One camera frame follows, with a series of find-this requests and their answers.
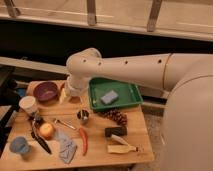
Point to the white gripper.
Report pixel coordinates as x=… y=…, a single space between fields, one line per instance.
x=74 y=87

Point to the yellow red apple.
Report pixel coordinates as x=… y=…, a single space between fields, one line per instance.
x=46 y=130

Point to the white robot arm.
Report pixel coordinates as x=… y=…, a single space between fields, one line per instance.
x=187 y=129

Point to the orange bowl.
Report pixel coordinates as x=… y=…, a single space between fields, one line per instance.
x=62 y=87

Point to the purple bowl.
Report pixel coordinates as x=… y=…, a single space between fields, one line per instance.
x=45 y=91

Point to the metal spoon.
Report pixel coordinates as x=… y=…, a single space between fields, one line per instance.
x=63 y=123

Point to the small metal cup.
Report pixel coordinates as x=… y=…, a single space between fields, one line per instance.
x=83 y=116

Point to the wooden table board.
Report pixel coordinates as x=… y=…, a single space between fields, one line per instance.
x=97 y=154

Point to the white paper cup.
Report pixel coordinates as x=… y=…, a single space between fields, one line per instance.
x=29 y=105

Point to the green plastic tray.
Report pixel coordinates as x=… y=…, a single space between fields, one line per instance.
x=128 y=94

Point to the red chili pepper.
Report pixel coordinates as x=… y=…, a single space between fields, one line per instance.
x=84 y=138

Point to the blue sponge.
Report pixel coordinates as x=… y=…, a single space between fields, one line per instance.
x=109 y=97

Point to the grey blue cloth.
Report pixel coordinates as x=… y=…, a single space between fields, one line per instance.
x=67 y=146

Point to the brown pine cone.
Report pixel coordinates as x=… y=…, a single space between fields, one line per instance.
x=115 y=115

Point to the black rectangular block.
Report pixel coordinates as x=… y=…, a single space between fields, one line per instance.
x=119 y=131

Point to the blue plastic cup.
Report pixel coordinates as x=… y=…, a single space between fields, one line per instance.
x=19 y=145

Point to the yellow wooden spatula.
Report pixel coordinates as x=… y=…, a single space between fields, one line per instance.
x=121 y=149

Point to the black handled tool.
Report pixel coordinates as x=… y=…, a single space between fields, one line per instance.
x=38 y=138

